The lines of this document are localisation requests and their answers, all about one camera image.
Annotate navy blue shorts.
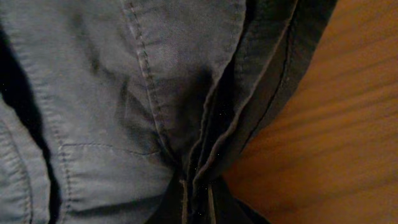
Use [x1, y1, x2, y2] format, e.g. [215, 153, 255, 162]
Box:
[1, 0, 336, 224]

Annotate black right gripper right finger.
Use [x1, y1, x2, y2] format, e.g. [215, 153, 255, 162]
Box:
[208, 177, 270, 224]

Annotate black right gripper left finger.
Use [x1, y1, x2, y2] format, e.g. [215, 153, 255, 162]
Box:
[146, 174, 188, 224]

